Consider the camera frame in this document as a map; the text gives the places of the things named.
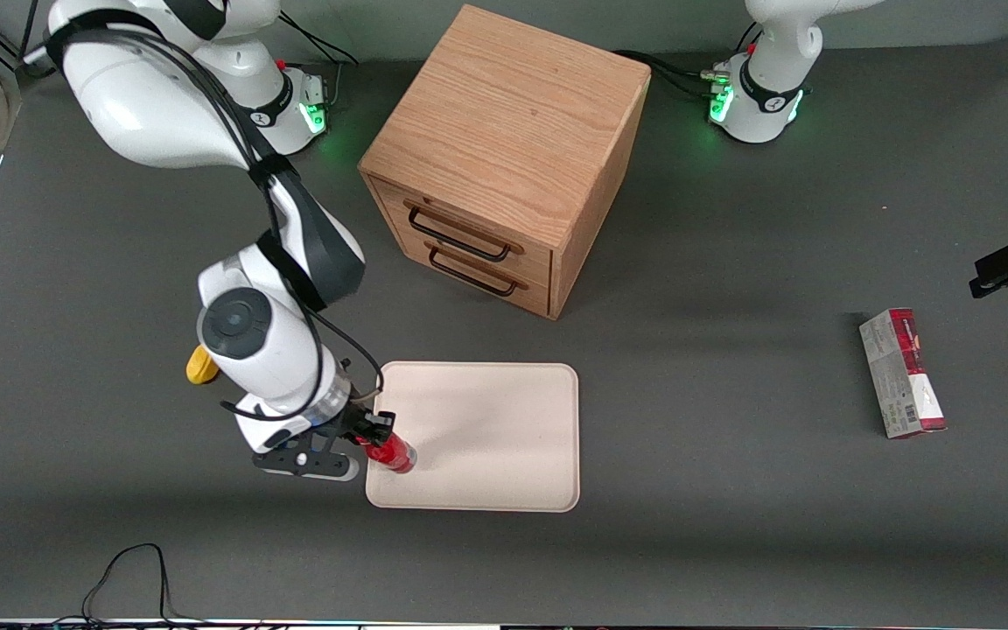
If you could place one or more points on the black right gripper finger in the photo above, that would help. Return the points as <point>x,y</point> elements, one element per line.
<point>371,440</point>
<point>384,420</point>

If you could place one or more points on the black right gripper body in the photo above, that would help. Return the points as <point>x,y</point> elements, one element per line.
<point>359,423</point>

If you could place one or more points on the red coke bottle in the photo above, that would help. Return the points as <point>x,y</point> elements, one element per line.
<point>397,455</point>

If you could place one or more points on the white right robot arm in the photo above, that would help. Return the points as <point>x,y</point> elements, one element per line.
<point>163,114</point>

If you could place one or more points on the cream rectangular tray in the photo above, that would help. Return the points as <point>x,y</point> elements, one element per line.
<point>486,437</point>

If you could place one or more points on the grey and red carton box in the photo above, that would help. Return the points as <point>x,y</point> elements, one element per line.
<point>902,372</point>

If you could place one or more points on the yellow plastic lemon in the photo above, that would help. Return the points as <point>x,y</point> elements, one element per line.
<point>198,369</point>

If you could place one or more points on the wooden drawer cabinet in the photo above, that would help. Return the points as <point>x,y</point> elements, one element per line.
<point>513,114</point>

